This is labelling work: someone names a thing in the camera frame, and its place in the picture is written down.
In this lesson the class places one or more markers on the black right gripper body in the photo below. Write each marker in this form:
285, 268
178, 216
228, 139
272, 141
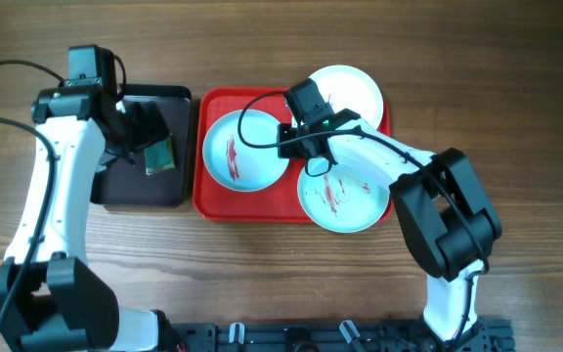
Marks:
294, 149

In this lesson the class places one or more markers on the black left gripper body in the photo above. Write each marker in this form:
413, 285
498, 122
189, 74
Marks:
141, 128

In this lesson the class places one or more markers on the green yellow sponge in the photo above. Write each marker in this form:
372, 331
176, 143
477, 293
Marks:
159, 157

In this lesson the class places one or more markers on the light blue plate front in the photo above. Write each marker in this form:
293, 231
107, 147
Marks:
343, 200

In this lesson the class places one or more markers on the light blue plate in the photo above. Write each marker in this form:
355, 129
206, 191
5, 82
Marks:
343, 200
236, 166

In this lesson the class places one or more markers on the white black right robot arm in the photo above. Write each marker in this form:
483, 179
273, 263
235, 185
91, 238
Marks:
446, 217

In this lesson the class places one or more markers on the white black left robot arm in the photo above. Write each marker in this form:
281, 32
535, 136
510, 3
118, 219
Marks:
50, 300

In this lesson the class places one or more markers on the black tray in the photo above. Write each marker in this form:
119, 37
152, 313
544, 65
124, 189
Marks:
124, 184

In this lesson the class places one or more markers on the red tray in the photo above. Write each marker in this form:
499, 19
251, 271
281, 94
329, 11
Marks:
277, 203

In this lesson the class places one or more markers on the white plate back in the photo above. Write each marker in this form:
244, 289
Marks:
347, 87

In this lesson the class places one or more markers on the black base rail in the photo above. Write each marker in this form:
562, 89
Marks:
495, 335

